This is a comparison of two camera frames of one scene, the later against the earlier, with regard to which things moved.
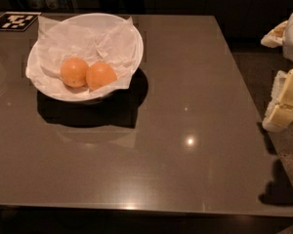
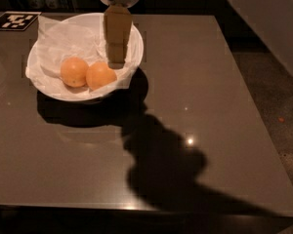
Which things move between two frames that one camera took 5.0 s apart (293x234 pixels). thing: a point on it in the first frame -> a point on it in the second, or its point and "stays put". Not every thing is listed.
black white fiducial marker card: x=18 y=21 stays put
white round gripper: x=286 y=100 -> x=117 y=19
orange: x=100 y=74 stays put
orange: x=73 y=72 stays put
